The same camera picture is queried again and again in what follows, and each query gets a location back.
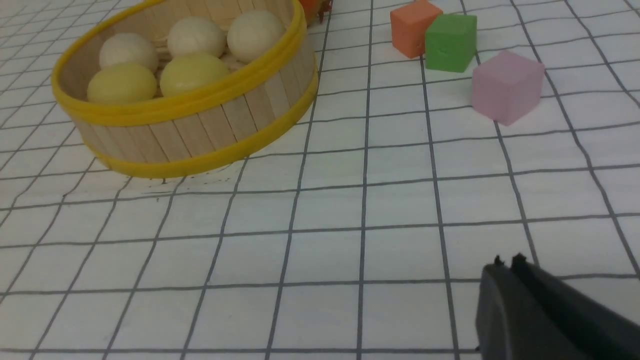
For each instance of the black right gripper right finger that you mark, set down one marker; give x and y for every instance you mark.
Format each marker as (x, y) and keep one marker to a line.
(594, 329)

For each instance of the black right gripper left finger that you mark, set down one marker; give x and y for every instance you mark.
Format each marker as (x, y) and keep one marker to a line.
(512, 325)

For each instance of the white bun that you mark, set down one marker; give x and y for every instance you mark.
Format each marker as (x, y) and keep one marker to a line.
(195, 34)
(253, 33)
(127, 47)

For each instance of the yellow bun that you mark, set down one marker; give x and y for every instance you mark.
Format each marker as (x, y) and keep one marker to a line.
(122, 83)
(189, 72)

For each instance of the bamboo steamer tray yellow rim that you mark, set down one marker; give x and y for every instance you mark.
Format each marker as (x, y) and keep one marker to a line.
(222, 123)

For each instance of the pink cube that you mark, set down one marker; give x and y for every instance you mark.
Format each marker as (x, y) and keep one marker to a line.
(507, 87)

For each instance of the green cube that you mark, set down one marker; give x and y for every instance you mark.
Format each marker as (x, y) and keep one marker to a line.
(451, 42)

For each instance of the orange cube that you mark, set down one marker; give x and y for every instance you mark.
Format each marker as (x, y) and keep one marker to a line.
(409, 24)

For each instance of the red tomato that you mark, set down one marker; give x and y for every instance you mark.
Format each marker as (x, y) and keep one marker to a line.
(315, 10)

